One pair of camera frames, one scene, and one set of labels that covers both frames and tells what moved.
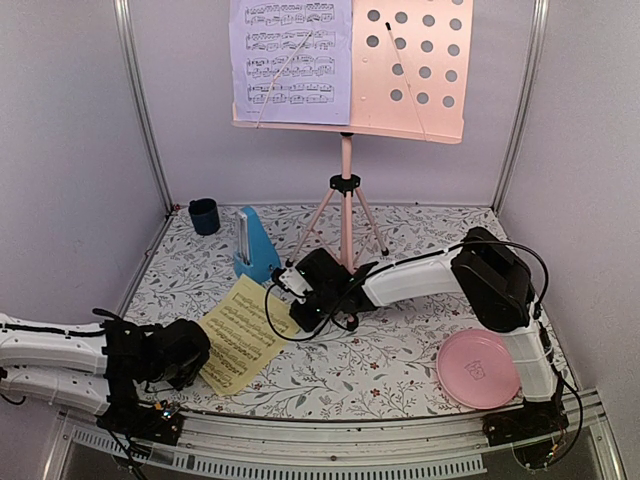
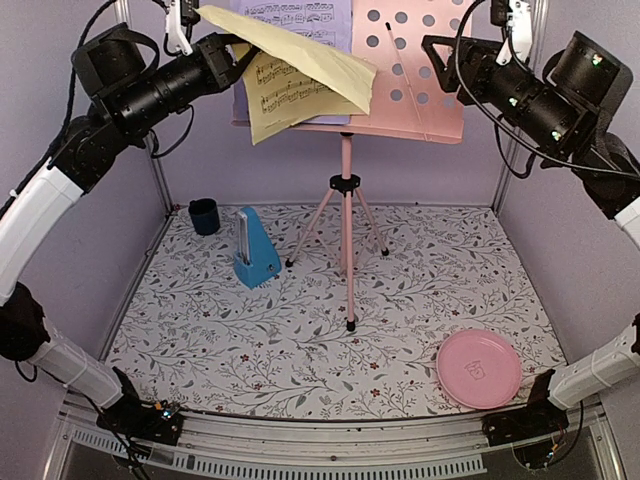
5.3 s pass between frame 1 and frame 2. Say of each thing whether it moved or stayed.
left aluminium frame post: stayed
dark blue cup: stayed
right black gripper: moved
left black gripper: moved
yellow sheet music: moved
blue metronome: stayed
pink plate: stayed
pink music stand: stayed
